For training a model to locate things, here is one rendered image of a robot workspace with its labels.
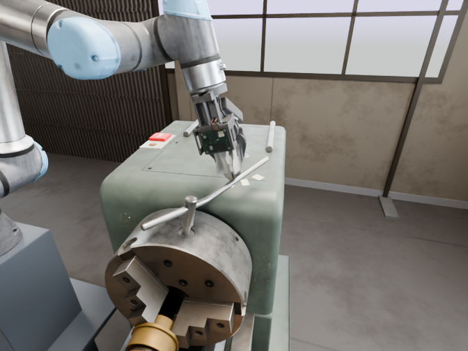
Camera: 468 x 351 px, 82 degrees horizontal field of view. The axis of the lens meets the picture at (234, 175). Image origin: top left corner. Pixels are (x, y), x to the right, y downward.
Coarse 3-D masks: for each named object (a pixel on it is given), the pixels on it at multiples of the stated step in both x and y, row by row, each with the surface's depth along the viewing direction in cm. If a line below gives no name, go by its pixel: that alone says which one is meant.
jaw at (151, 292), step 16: (128, 256) 54; (128, 272) 50; (144, 272) 52; (128, 288) 52; (144, 288) 51; (160, 288) 54; (128, 304) 51; (144, 304) 50; (160, 304) 52; (128, 320) 49; (144, 320) 48
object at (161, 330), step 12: (144, 324) 48; (156, 324) 48; (168, 324) 50; (132, 336) 48; (144, 336) 47; (156, 336) 47; (168, 336) 48; (132, 348) 46; (144, 348) 45; (156, 348) 45; (168, 348) 47
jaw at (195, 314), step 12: (192, 300) 55; (204, 300) 55; (216, 300) 55; (180, 312) 53; (192, 312) 53; (204, 312) 52; (216, 312) 52; (228, 312) 52; (240, 312) 55; (180, 324) 51; (192, 324) 50; (204, 324) 50; (216, 324) 52; (228, 324) 51; (180, 336) 49; (192, 336) 52; (204, 336) 51
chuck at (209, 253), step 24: (144, 240) 52; (168, 240) 51; (192, 240) 52; (216, 240) 55; (120, 264) 55; (168, 264) 53; (192, 264) 51; (216, 264) 51; (240, 264) 57; (120, 288) 59; (192, 288) 54; (216, 288) 53; (240, 288) 53; (120, 312) 63; (216, 336) 60
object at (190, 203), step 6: (186, 198) 49; (192, 198) 50; (186, 204) 49; (192, 204) 49; (192, 210) 50; (186, 216) 50; (192, 216) 51; (186, 222) 51; (192, 222) 52; (186, 228) 52; (186, 234) 53
